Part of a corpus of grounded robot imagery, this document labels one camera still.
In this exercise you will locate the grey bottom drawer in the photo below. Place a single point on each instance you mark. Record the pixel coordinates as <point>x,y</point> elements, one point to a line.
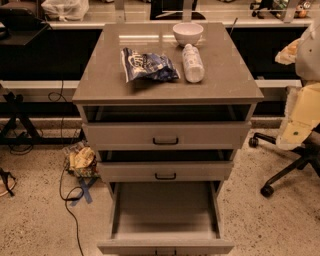
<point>165,219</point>

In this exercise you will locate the grey drawer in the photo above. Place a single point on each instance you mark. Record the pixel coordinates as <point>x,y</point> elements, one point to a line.
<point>165,219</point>
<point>166,136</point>
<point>165,171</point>

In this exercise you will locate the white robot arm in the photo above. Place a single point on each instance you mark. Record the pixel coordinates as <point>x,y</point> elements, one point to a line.
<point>302,111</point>

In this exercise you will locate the grey drawer cabinet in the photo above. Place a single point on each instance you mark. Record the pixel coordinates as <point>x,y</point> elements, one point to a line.
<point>227,93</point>

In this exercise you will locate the grey top drawer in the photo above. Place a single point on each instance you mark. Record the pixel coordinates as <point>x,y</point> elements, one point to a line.
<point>166,136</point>

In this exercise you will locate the grey middle drawer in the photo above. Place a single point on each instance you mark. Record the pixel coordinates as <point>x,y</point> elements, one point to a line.
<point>165,171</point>

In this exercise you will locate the blue chip bag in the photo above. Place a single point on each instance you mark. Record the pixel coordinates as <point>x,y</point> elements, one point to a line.
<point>147,66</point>

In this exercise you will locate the white plastic bottle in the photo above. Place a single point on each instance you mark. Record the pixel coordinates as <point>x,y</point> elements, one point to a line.
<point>192,64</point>

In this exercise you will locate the blue tape cross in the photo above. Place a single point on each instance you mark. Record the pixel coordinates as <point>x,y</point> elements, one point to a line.
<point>85,185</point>

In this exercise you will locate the white bowl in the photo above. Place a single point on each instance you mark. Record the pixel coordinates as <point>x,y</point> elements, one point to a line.
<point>187,33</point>

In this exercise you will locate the black tripod stand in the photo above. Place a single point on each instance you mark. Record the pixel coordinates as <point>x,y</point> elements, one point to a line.
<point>19,129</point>

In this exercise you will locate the black office chair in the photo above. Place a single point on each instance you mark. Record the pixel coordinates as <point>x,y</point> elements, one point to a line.
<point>277,172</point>

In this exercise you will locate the white plastic bag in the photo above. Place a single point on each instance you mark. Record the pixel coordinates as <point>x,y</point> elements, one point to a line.
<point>65,10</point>

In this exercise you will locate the black side table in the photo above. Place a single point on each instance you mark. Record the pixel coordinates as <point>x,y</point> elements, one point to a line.
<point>19,26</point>

